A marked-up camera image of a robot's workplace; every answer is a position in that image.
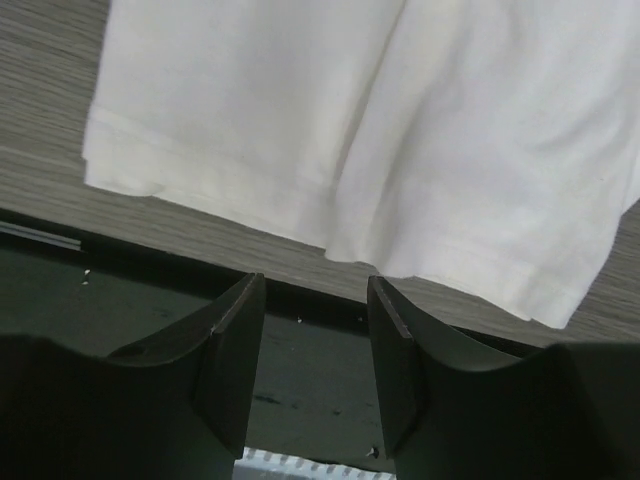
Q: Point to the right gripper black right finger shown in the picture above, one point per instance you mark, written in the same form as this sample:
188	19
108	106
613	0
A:
452	407

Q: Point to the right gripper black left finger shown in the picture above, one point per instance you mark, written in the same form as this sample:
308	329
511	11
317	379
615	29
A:
173	405

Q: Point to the white printed t shirt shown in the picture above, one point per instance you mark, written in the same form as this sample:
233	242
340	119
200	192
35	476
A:
488	146

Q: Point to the slotted cable duct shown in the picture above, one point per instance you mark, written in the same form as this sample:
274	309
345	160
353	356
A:
259	464

